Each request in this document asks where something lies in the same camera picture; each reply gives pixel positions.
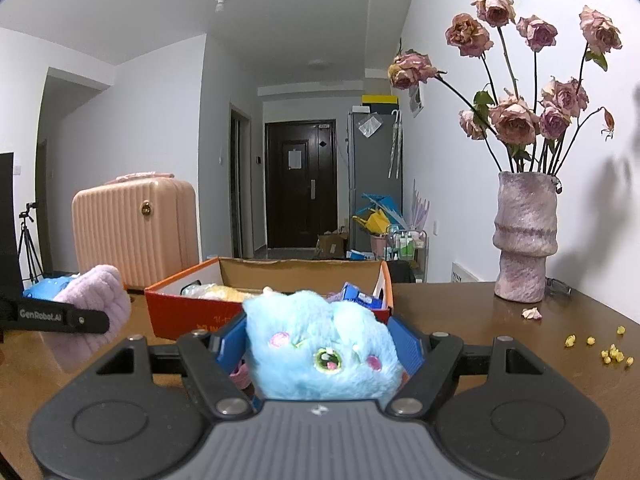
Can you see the light blue fluffy plush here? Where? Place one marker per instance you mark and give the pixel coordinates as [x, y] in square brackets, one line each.
[301, 347]

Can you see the pink textured vase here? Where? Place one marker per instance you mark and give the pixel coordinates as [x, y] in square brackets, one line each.
[525, 233]

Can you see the yellow white hamster plush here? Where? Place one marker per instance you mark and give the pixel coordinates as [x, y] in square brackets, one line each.
[224, 293]

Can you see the wire storage cart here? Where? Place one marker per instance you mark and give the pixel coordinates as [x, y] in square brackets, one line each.
[410, 246]

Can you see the blue handkerchief tissue pack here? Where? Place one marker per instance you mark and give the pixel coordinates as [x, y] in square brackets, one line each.
[352, 293]

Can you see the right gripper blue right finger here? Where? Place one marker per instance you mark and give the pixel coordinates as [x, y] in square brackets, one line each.
[409, 343]

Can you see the yellow box on refrigerator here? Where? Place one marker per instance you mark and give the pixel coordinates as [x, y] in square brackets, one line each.
[379, 99]

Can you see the grey refrigerator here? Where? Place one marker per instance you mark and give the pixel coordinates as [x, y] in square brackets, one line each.
[369, 144]

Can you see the brown cardboard box on floor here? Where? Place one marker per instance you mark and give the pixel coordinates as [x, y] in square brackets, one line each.
[332, 245]

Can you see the yellow bag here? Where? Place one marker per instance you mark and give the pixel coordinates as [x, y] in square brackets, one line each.
[376, 222]

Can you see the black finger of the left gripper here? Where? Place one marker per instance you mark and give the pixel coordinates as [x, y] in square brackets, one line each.
[22, 313]

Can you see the dried pink rose bouquet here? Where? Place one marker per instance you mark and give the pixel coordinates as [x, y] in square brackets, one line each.
[538, 129]

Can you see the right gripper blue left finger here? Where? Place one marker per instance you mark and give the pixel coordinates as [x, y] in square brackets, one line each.
[228, 345]

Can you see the black camera tripod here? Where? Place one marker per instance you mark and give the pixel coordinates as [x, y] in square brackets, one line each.
[26, 245]

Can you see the dark wooden entrance door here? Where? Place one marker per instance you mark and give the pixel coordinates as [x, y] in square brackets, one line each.
[301, 182]

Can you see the pink ribbed suitcase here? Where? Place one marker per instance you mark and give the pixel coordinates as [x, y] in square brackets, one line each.
[142, 224]

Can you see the fallen pink rose petal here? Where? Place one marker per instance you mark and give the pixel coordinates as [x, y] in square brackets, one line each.
[532, 314]

